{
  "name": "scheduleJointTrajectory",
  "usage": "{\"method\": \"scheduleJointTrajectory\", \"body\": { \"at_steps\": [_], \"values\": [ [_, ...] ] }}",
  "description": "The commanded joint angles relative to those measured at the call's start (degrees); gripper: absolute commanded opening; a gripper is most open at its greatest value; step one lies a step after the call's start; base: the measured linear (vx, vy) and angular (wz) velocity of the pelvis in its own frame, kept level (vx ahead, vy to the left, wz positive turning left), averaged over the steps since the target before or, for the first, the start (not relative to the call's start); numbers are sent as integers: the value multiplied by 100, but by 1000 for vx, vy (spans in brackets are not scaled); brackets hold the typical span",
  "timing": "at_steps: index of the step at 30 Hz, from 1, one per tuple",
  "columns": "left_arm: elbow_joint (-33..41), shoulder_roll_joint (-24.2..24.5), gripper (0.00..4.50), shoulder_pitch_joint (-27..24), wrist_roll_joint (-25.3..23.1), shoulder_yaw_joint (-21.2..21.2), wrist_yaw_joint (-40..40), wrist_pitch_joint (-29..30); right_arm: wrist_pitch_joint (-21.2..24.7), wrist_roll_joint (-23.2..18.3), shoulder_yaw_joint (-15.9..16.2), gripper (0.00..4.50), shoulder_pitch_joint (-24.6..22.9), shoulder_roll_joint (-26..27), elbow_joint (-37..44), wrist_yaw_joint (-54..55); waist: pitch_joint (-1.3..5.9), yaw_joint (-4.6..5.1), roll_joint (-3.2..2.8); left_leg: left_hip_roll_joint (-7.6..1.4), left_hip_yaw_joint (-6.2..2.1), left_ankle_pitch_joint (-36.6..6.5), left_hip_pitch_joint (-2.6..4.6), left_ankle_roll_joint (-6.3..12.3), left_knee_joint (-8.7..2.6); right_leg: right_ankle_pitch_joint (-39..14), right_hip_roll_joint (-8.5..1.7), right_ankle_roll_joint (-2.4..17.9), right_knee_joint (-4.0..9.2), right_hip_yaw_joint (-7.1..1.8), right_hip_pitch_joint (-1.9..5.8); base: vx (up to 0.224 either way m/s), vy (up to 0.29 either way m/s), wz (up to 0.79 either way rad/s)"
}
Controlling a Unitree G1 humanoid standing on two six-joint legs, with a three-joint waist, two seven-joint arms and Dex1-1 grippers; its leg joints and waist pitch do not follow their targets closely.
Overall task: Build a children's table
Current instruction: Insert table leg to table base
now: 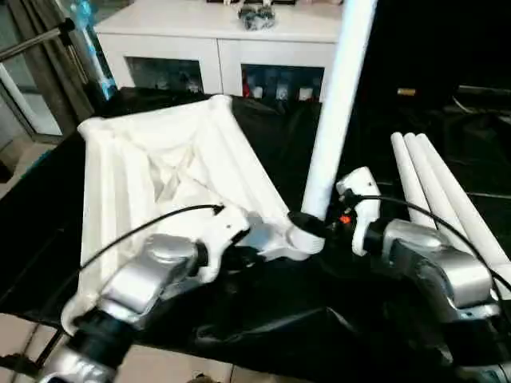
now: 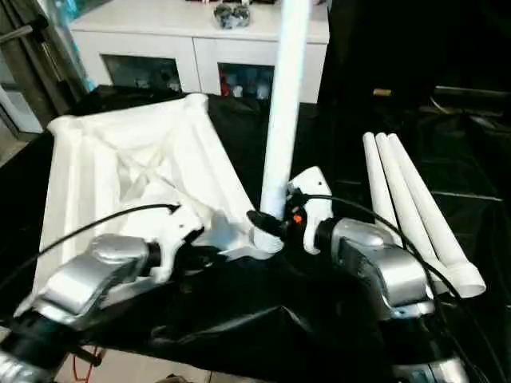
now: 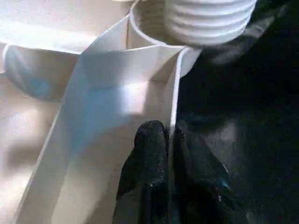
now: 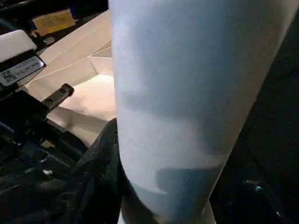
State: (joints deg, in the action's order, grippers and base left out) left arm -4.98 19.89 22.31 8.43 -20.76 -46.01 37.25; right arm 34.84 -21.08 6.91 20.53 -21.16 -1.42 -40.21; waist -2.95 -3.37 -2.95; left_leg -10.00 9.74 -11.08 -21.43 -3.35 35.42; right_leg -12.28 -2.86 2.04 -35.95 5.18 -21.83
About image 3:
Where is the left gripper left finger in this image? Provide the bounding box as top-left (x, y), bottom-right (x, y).
top-left (113, 120), bottom-right (171, 224)

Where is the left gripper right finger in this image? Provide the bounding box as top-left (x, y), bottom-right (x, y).
top-left (172, 126), bottom-right (236, 224)

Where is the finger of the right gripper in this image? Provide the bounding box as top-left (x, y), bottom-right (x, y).
top-left (203, 4), bottom-right (288, 66)

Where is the white plastic table leg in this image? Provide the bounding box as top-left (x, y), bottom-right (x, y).
top-left (164, 0), bottom-right (256, 46)

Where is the white plastic table top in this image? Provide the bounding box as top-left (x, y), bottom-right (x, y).
top-left (0, 0), bottom-right (201, 224)

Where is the black plastic mat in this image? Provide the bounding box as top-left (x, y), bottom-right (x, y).
top-left (175, 0), bottom-right (299, 224)

